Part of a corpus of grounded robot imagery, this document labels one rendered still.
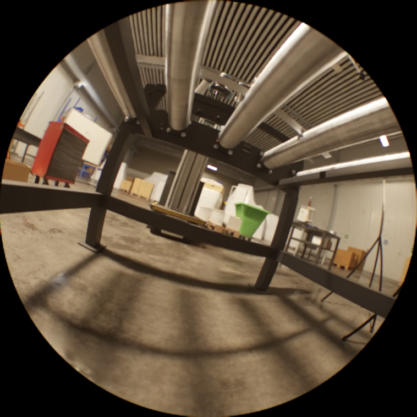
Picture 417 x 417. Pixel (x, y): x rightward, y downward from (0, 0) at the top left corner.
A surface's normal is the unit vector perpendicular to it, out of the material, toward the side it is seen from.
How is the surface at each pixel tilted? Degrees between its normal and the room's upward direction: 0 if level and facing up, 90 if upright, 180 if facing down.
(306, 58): 172
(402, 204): 90
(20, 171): 90
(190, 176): 90
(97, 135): 90
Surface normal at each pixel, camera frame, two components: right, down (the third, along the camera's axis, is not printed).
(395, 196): -0.93, -0.31
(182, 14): -0.18, 0.98
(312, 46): -0.61, 0.79
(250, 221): 0.00, 0.16
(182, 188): 0.29, 0.07
